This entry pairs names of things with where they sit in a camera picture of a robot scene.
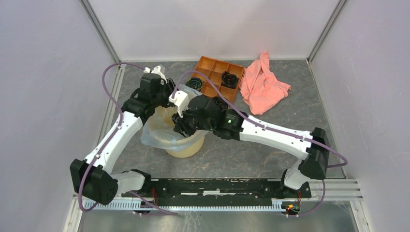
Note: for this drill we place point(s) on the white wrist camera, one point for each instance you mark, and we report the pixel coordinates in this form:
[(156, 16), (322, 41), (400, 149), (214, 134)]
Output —
[(156, 70), (181, 100)]

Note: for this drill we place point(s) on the corner aluminium post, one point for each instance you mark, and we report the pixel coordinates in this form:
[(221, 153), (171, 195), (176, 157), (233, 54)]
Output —
[(326, 29), (99, 29)]

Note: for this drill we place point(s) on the left corner aluminium post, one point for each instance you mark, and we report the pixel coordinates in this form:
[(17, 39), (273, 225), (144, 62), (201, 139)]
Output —
[(99, 29)]

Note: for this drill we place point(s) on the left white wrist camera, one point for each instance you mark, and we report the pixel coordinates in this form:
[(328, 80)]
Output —
[(156, 70)]

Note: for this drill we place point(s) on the light blue plastic trash bag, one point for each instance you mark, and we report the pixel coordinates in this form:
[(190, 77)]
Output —
[(160, 134)]

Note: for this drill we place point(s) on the pink cloth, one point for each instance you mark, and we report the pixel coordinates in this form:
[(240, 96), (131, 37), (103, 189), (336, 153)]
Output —
[(260, 88)]

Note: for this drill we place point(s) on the right corner aluminium post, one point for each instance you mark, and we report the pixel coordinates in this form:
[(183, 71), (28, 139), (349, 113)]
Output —
[(326, 29)]

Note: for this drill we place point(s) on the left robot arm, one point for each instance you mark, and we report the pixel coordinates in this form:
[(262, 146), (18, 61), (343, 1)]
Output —
[(92, 177)]

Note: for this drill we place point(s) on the orange compartment tray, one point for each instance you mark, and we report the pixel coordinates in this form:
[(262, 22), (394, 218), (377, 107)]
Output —
[(210, 71)]

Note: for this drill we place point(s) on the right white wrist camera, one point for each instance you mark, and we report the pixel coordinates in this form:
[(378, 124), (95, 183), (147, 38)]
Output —
[(181, 100)]

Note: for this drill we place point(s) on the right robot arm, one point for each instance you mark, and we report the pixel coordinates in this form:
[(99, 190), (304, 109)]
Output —
[(307, 146)]

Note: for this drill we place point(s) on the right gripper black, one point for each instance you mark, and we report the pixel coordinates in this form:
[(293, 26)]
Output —
[(180, 126)]

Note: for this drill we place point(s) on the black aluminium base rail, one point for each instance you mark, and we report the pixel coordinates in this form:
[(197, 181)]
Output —
[(166, 196)]

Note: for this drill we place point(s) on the tan cylindrical trash bin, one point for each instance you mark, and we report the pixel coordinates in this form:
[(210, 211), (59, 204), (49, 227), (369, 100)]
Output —
[(179, 144)]

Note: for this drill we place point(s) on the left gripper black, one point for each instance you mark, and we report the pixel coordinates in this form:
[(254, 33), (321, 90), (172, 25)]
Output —
[(169, 86)]

